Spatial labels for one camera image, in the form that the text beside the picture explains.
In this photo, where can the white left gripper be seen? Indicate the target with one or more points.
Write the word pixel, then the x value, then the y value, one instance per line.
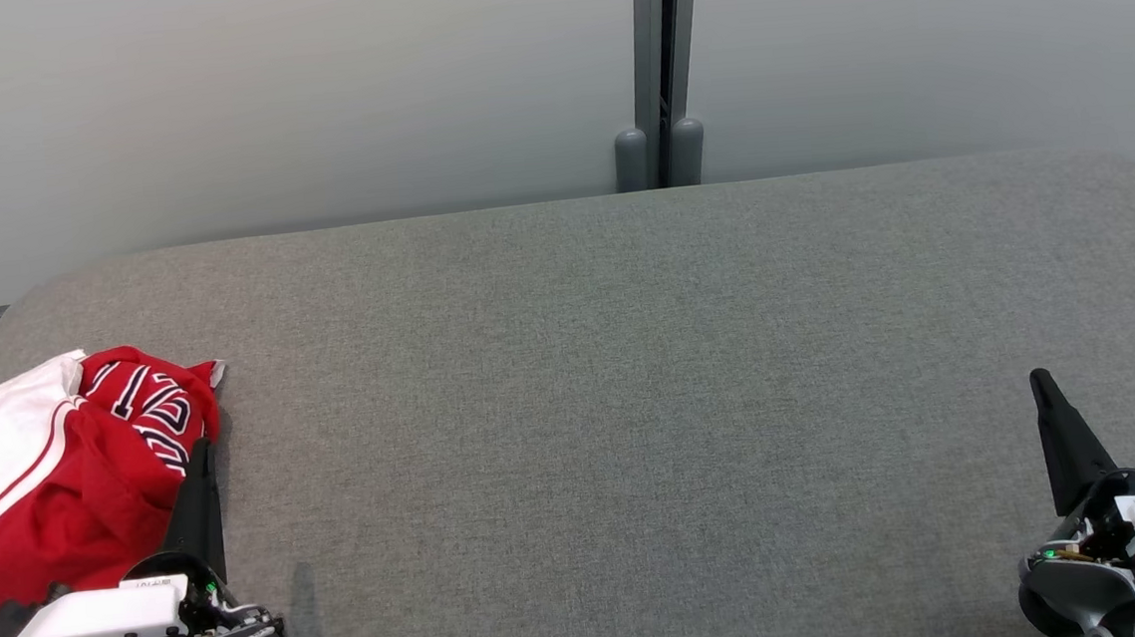
pixel 99 623

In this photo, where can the red white jersey shirt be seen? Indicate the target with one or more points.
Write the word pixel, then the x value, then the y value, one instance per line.
pixel 60 494

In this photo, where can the grey cylindrical post foot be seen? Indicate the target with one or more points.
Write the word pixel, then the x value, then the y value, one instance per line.
pixel 688 150
pixel 631 159

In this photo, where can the grey metal partition post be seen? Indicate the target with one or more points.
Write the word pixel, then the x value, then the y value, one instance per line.
pixel 665 42

